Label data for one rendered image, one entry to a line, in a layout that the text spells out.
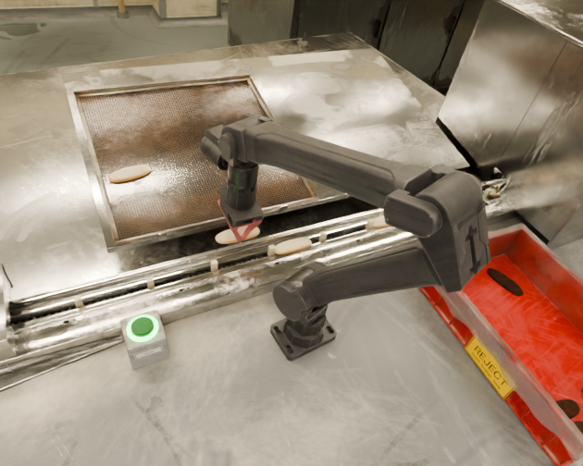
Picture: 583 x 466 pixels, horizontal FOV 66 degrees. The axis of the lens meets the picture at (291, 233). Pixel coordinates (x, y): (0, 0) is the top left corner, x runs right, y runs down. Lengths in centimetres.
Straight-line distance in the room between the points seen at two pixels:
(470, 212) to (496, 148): 86
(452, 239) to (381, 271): 15
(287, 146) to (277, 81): 80
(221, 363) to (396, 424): 35
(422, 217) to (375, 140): 88
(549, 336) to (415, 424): 42
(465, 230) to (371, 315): 51
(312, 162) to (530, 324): 72
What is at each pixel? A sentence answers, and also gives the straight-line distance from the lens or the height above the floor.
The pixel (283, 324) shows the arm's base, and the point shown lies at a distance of 95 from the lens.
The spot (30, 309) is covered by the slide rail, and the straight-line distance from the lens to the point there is 101.
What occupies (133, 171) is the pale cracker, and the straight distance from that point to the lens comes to 114.
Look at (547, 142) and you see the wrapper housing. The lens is 133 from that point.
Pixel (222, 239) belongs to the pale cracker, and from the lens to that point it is 95.
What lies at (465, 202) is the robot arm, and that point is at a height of 132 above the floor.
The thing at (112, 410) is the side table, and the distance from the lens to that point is 90.
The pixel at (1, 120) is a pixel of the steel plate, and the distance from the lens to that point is 160.
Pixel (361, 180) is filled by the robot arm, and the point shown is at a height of 127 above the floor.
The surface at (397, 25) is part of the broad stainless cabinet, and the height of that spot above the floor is 64.
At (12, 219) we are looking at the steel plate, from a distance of 125.
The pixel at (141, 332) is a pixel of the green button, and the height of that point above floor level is 91.
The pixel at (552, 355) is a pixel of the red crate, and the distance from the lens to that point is 117.
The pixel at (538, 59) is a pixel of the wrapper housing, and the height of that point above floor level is 123.
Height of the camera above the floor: 163
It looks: 45 degrees down
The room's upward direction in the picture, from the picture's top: 11 degrees clockwise
